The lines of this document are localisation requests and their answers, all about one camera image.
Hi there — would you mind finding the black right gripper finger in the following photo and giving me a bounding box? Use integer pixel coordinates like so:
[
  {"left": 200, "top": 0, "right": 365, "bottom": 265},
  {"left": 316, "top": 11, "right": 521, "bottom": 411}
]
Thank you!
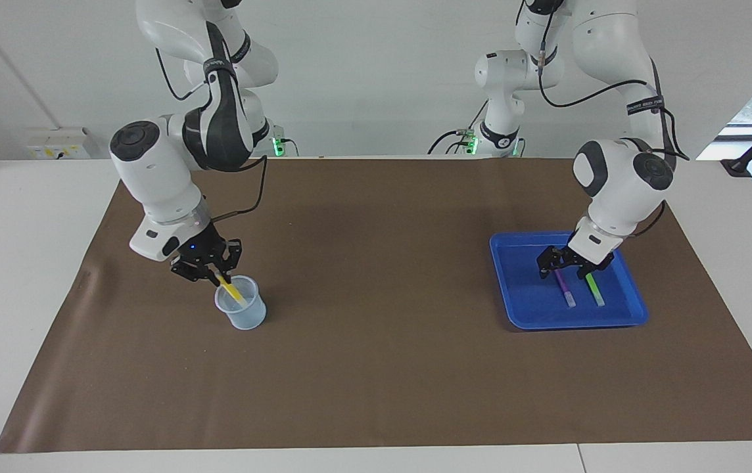
[
  {"left": 189, "top": 263, "right": 224, "bottom": 286},
  {"left": 220, "top": 239, "right": 244, "bottom": 275}
]

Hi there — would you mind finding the green pen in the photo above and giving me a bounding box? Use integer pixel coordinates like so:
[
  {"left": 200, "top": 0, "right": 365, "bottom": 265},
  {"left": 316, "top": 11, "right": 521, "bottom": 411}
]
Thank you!
[{"left": 584, "top": 272, "right": 607, "bottom": 308}]

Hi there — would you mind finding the purple pen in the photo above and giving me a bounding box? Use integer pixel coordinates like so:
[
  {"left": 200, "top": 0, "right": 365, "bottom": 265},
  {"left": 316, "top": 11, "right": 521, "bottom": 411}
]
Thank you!
[{"left": 553, "top": 268, "right": 577, "bottom": 309}]

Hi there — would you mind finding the yellow pen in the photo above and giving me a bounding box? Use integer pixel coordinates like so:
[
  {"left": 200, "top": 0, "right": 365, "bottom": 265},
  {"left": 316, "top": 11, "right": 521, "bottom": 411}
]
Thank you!
[{"left": 216, "top": 271, "right": 247, "bottom": 307}]

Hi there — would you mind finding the blue plastic tray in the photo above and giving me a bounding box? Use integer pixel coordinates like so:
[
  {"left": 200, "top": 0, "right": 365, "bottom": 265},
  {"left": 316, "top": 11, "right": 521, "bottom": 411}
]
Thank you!
[{"left": 488, "top": 229, "right": 650, "bottom": 331}]

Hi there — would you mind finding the translucent plastic cup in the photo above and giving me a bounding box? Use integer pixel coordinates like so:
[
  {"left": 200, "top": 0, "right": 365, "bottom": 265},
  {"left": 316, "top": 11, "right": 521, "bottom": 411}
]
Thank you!
[{"left": 214, "top": 275, "right": 268, "bottom": 331}]

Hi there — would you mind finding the brown table mat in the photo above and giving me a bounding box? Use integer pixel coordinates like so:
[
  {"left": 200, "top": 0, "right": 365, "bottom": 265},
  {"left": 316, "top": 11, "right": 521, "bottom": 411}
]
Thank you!
[{"left": 0, "top": 156, "right": 752, "bottom": 455}]

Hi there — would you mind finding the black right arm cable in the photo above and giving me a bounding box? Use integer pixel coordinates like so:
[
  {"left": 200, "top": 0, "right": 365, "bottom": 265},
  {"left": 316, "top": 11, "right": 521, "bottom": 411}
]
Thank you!
[{"left": 154, "top": 46, "right": 270, "bottom": 223}]

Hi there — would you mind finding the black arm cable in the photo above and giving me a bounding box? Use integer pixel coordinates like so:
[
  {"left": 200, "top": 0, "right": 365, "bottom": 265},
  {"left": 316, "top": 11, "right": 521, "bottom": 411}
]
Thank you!
[
  {"left": 154, "top": 46, "right": 270, "bottom": 223},
  {"left": 536, "top": 0, "right": 692, "bottom": 162}
]

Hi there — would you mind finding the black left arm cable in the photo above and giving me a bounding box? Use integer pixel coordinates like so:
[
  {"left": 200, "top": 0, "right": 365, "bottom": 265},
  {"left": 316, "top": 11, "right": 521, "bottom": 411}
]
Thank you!
[{"left": 536, "top": 0, "right": 692, "bottom": 162}]

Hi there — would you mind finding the black left base cable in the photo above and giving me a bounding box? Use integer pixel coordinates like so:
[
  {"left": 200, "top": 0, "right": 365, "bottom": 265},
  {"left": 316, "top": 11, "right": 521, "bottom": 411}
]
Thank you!
[{"left": 427, "top": 99, "right": 490, "bottom": 157}]

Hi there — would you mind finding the white wall socket box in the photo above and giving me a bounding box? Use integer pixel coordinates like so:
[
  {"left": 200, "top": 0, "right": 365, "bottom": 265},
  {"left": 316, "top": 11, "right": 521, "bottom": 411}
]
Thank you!
[{"left": 26, "top": 127, "right": 91, "bottom": 161}]

